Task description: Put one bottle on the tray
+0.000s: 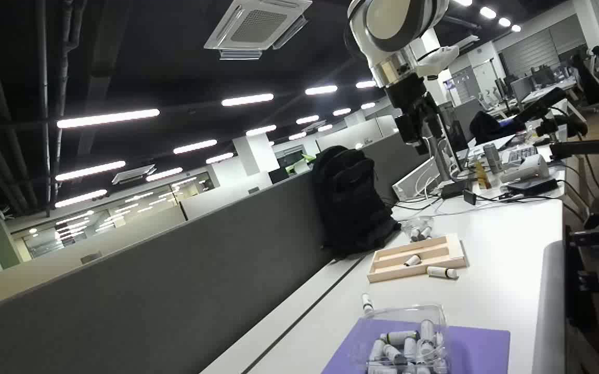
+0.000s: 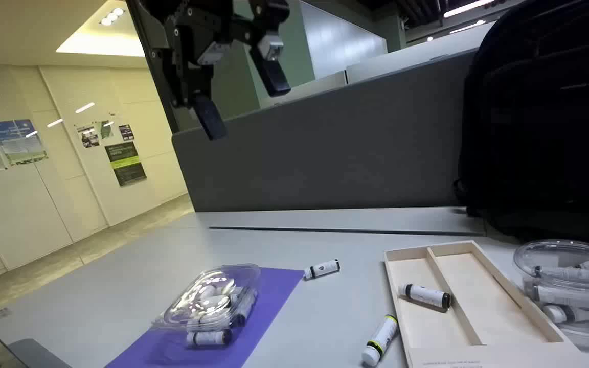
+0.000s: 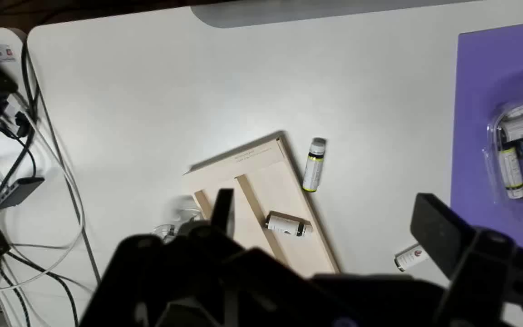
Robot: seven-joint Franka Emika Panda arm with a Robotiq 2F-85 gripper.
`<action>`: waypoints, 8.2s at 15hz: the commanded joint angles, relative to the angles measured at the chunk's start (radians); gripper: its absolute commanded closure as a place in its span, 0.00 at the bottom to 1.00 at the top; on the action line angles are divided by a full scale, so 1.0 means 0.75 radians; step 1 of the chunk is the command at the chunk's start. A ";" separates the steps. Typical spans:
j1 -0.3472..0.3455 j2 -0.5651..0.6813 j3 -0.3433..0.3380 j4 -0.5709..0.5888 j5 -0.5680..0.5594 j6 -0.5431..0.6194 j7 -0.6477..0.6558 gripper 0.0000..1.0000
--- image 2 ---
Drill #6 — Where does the square ceiling light panel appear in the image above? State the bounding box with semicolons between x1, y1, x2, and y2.
54;0;148;59

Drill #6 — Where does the clear plastic bag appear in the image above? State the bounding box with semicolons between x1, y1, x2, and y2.
159;262;264;333

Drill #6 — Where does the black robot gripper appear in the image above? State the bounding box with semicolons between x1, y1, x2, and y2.
162;0;295;142

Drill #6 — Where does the long ceiling strip light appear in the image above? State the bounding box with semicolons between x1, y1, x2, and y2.
441;0;498;21

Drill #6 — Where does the black green wall poster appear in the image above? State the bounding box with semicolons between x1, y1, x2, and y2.
103;139;149;188

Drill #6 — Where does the small photo wall poster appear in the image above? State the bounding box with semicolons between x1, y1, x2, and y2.
77;124;103;149

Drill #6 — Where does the clear plastic bowl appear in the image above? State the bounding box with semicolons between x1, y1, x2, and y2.
512;236;589;294

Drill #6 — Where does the light wooden divided tray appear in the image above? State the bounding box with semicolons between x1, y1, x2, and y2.
382;239;586;368

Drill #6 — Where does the purple mat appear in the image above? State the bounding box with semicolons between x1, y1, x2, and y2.
105;265;307;368

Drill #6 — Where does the green pillar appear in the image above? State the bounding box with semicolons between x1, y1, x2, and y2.
208;0;319;117

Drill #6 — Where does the black backpack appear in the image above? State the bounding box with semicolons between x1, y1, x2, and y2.
452;0;589;244

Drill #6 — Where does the blue green wall poster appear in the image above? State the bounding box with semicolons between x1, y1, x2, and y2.
0;117;49;167

